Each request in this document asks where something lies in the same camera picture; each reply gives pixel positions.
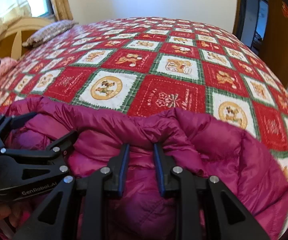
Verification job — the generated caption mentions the magenta puffer jacket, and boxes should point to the magenta puffer jacket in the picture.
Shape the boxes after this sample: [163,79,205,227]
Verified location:
[2,97,288,239]

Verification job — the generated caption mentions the checked grey pillow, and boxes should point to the checked grey pillow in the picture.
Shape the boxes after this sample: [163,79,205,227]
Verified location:
[22,20,78,48]

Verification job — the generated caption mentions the cream wooden headboard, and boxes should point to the cream wooden headboard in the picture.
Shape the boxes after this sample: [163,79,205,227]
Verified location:
[0,17,55,60]

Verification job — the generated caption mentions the red patchwork bedspread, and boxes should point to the red patchwork bedspread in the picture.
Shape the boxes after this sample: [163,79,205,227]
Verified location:
[0,18,288,239]

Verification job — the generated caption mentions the right beige curtain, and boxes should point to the right beige curtain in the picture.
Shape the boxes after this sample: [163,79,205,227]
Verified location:
[46,0,74,22]

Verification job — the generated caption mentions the brown wooden door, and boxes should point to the brown wooden door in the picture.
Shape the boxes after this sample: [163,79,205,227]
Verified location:
[259,0,288,88]

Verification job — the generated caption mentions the red paper door decoration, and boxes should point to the red paper door decoration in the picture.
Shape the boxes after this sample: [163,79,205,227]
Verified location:
[281,2,288,19]

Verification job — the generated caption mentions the dark door frame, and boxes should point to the dark door frame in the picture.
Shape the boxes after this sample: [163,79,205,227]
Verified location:
[233,0,270,55]

